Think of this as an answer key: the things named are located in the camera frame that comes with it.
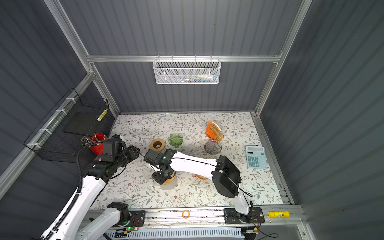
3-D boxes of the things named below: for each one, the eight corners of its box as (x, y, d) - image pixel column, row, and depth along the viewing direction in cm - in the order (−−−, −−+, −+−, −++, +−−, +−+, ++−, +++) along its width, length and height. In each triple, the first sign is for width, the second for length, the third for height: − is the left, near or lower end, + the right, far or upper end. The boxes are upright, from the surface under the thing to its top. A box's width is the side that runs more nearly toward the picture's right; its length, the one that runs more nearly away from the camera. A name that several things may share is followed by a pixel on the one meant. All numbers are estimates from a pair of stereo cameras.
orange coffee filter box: (209, 143, 104) (211, 135, 96) (204, 131, 111) (205, 123, 103) (216, 141, 105) (217, 133, 97) (210, 130, 111) (211, 121, 104)
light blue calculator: (247, 167, 93) (248, 165, 90) (245, 147, 102) (246, 144, 100) (266, 170, 91) (268, 168, 89) (262, 149, 101) (264, 146, 99)
